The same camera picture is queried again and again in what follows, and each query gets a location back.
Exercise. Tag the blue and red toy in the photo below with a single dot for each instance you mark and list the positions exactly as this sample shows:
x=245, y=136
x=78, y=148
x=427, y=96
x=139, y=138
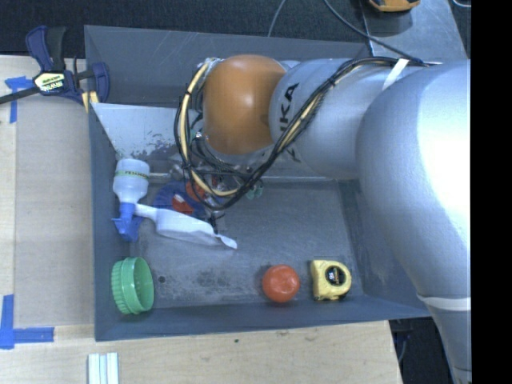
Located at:
x=168, y=198

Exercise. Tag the white plastic scoop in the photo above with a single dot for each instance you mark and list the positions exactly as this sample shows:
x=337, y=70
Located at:
x=180, y=224

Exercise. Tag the grey metal bin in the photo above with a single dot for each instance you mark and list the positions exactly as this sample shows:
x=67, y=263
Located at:
x=248, y=238

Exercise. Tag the white spray bottle blue nozzle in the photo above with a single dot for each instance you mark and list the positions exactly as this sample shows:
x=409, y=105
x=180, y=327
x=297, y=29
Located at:
x=130, y=178

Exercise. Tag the orange ball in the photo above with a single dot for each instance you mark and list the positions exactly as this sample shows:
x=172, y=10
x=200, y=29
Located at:
x=281, y=283

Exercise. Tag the green plastic cup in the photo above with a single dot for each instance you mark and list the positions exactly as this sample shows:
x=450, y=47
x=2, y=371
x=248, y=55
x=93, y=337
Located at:
x=134, y=286

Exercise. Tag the yellow tape measure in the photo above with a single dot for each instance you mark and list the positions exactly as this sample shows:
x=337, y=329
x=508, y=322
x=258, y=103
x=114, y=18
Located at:
x=330, y=280

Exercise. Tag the pale wood flat board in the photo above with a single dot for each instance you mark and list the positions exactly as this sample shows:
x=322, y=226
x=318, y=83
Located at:
x=52, y=214

